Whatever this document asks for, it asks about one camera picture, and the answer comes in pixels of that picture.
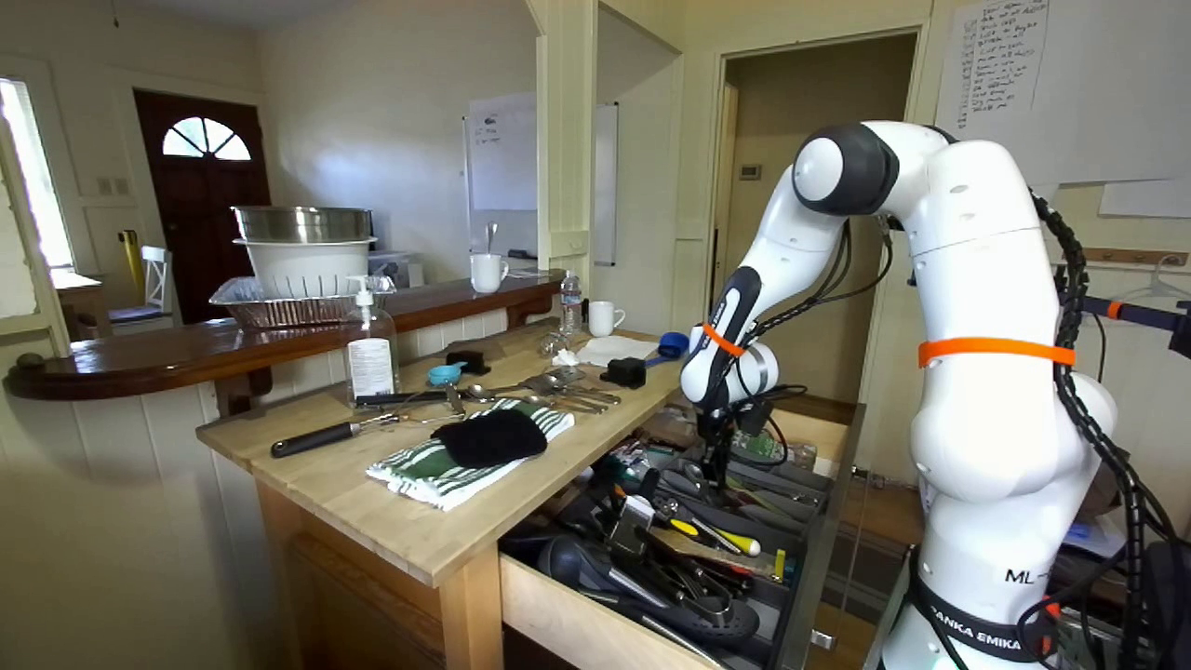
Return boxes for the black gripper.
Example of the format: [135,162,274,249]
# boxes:
[693,398,743,493]

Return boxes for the grey utensil organiser tray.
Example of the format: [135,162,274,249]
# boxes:
[506,424,840,670]

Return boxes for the wooden drawer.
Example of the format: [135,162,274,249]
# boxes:
[494,386,868,670]

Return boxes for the green packet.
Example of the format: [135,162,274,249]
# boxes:
[742,420,786,468]

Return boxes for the black ladle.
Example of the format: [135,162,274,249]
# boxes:
[536,530,763,651]

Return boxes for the small black box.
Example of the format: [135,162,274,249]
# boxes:
[598,354,650,390]

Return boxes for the clear plastic water bottle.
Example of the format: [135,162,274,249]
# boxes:
[549,272,589,355]

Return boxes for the black cloth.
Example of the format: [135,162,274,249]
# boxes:
[427,404,549,471]

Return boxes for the small black object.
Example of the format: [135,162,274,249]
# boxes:
[443,346,494,380]

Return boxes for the green and white folded towel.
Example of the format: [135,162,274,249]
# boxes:
[363,398,582,513]

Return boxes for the light wooden island table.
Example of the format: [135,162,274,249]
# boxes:
[193,316,728,670]

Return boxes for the clear hand sanitizer pump bottle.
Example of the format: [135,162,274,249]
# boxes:
[342,274,402,401]

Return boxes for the white colander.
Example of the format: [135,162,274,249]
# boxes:
[237,234,376,302]

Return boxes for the stainless steel mixing bowl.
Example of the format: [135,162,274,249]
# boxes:
[226,199,379,249]

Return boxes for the handwritten paper sheet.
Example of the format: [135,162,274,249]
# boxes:
[934,0,1057,132]

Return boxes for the dark wooden bar counter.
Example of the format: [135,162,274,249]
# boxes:
[0,272,571,420]

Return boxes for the dark brown arched window door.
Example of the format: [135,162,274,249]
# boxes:
[129,86,274,328]

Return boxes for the white chair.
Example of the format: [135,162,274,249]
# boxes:
[138,243,178,311]

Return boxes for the yellow handled tool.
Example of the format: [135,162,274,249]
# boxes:
[667,513,767,556]

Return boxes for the dark handled silver utensil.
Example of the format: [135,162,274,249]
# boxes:
[351,386,459,418]

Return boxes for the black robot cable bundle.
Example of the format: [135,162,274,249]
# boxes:
[1032,194,1178,670]

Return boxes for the white wall board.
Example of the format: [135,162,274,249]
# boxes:
[464,94,538,217]

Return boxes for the black handled knife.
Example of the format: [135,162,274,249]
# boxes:
[267,418,363,462]

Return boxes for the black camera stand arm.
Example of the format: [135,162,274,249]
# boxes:
[1083,293,1191,364]

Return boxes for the wire dish rack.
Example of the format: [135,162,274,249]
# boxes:
[203,272,404,336]

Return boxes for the wooden wall rail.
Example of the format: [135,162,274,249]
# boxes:
[1083,246,1191,272]

